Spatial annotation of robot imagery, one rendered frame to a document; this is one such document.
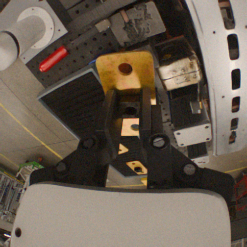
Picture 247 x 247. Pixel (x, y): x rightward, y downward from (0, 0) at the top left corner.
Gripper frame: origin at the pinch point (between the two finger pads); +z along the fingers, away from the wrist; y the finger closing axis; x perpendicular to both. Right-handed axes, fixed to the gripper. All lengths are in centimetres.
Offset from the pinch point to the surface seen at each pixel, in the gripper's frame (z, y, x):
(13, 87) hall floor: 131, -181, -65
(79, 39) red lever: 16.9, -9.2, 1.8
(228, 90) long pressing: 27.8, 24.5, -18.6
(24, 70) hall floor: 130, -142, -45
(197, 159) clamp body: 22, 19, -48
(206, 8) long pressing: 27.7, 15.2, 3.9
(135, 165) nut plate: 11.9, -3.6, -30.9
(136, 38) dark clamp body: 20.5, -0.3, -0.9
